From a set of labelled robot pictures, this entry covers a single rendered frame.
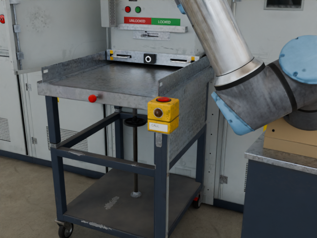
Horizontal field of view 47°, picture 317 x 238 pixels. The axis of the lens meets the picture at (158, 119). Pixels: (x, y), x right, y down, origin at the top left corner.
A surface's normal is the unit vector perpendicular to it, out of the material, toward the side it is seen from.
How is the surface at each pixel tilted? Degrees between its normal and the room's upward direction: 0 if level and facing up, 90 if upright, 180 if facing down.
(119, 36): 90
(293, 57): 44
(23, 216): 0
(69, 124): 90
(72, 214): 0
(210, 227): 0
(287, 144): 90
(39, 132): 90
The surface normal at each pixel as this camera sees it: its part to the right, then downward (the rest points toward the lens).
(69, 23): 0.74, 0.22
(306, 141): -0.36, -0.43
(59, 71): 0.91, 0.14
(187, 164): -0.40, 0.29
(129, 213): 0.00, -0.95
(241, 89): -0.19, 0.33
